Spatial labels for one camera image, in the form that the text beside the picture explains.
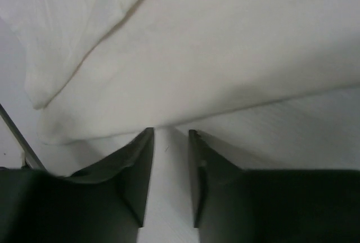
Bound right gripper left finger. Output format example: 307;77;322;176
1;128;154;242

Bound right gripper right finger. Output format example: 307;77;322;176
188;129;359;242

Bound white t shirt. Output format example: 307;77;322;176
1;0;359;144

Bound aluminium table rail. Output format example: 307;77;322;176
1;105;46;171

